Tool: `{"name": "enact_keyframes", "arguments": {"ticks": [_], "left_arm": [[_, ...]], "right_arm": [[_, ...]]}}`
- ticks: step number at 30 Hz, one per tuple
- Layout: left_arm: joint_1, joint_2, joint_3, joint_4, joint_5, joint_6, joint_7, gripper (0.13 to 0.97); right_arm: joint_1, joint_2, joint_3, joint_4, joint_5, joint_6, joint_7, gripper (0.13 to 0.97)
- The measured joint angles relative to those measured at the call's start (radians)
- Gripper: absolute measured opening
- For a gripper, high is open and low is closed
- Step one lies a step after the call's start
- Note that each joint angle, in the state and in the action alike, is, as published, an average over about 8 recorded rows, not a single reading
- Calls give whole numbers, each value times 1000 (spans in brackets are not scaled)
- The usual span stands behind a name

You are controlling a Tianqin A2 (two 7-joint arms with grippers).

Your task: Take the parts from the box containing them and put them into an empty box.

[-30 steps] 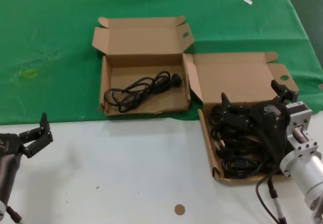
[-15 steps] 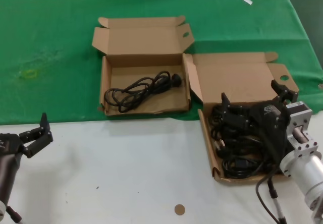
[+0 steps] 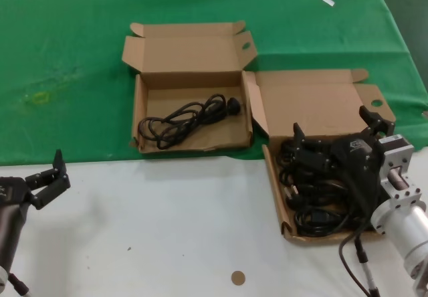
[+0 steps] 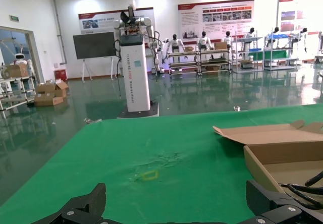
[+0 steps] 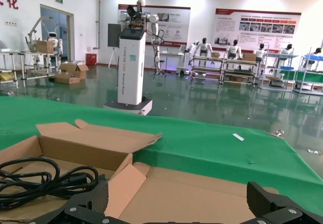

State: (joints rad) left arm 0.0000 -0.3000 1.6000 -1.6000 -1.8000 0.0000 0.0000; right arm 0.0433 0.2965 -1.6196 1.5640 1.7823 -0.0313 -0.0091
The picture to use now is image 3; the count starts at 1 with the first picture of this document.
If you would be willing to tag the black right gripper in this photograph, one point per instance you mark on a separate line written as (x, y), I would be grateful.
(357, 146)

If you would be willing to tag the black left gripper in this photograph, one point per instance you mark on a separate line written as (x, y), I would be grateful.
(13, 191)

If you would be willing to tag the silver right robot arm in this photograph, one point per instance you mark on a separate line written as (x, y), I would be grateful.
(401, 216)

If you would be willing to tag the cardboard box with round hole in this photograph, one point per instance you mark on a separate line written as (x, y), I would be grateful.
(317, 109)

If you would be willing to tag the cardboard box with oval hole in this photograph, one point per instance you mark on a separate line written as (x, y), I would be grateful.
(194, 133)

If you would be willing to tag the green table cloth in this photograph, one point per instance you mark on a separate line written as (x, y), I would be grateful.
(67, 26)

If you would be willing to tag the white tape strip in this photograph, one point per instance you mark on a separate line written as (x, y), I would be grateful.
(327, 1)

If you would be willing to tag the brown round cardboard disc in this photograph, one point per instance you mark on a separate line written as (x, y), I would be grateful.
(238, 278)

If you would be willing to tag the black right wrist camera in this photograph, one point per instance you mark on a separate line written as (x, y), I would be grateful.
(361, 193)

